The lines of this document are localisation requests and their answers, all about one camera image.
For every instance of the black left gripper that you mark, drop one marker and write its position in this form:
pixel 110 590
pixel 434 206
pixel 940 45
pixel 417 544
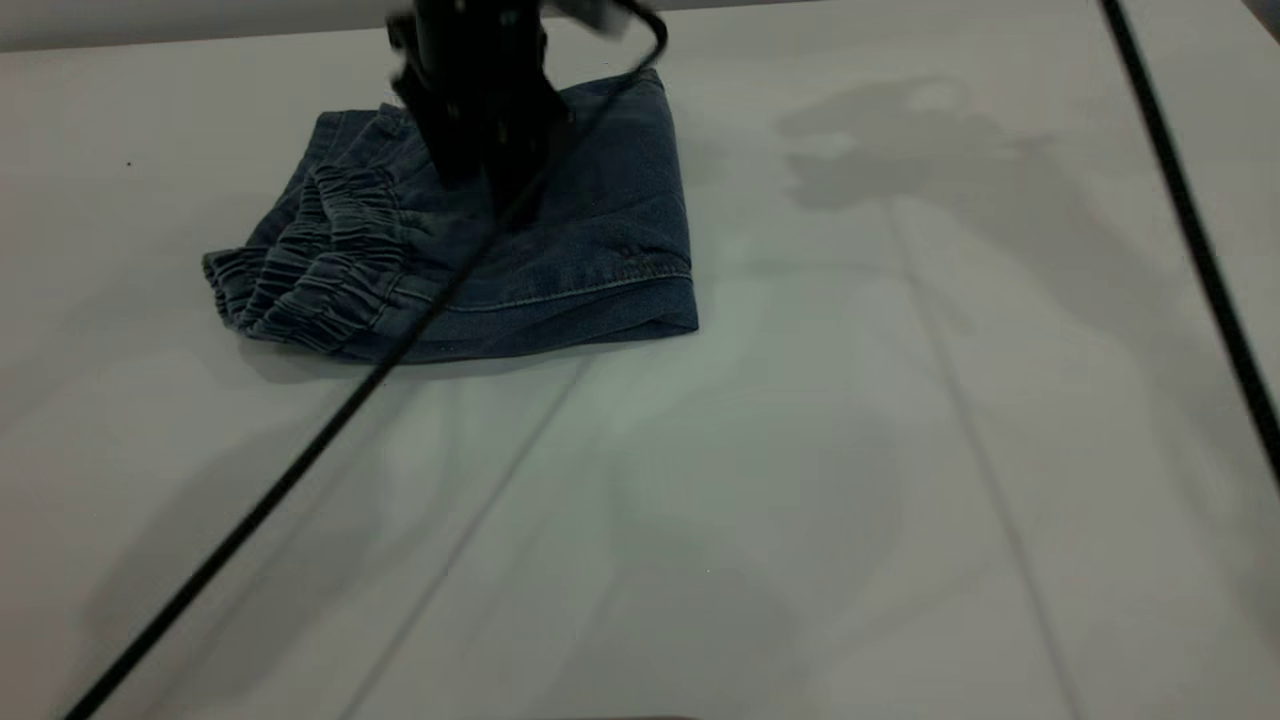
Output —
pixel 480 70

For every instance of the blue denim pants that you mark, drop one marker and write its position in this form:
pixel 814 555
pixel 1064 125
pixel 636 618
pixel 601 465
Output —
pixel 600 230

